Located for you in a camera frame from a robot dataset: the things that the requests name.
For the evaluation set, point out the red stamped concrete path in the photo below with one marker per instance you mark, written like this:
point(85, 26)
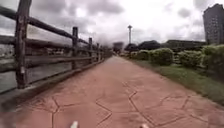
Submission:
point(113, 86)

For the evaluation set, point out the tall light mast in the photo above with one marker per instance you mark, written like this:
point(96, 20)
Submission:
point(129, 33)

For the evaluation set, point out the dark trees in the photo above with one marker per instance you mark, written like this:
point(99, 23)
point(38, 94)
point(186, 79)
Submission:
point(148, 45)

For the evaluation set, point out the row of green bushes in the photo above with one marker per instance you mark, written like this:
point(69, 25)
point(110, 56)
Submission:
point(161, 56)

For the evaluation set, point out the robot's own part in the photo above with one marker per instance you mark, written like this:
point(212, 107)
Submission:
point(144, 126)
point(74, 125)

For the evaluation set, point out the grey water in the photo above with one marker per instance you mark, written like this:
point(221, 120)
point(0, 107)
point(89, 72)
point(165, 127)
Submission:
point(43, 71)

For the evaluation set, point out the low dark building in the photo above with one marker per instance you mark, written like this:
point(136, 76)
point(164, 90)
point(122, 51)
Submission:
point(183, 43)

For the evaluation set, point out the green grass strip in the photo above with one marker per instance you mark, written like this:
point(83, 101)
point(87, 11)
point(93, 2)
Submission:
point(186, 78)

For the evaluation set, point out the grey concrete kerb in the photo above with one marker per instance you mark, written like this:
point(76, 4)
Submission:
point(40, 87)

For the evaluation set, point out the tall grey building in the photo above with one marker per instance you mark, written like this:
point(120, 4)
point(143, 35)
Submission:
point(213, 25)

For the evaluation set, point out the dark wooden rail fence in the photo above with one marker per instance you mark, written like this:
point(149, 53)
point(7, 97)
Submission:
point(21, 50)

